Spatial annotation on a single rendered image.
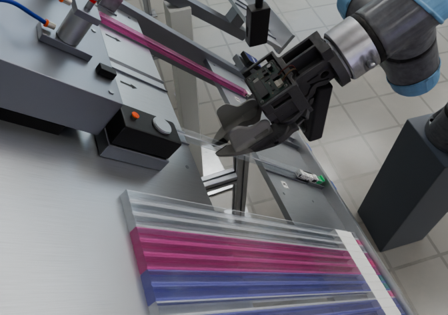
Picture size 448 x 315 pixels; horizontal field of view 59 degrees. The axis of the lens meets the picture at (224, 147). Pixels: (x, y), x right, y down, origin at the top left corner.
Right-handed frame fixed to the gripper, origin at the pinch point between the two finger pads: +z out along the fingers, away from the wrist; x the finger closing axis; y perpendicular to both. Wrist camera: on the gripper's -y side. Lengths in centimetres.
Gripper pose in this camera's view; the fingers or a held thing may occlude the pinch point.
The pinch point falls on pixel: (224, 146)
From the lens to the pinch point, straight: 60.0
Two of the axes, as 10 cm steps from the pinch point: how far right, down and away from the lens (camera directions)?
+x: 3.5, 7.4, -5.8
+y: -4.8, -3.9, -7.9
